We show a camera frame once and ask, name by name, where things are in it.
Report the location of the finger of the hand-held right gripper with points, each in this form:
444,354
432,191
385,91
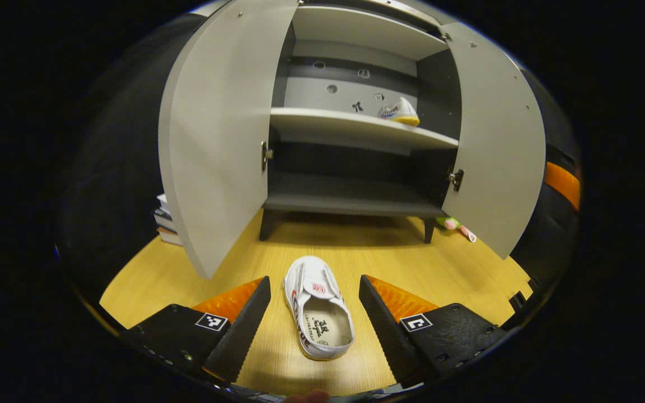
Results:
562,182

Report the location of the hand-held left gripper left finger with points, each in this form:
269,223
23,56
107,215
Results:
241,330

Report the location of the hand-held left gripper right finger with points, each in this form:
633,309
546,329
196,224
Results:
387,330

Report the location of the grey cabinet door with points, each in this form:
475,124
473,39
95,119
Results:
216,129
496,140

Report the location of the white canvas shoe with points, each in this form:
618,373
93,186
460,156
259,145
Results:
403,112
314,280

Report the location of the grey shoe cabinet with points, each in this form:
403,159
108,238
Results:
356,129

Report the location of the green pink plush toy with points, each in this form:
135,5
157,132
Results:
451,224

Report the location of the stack of books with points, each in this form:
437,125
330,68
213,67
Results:
166,221

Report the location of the black table bracket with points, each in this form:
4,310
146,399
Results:
518,299

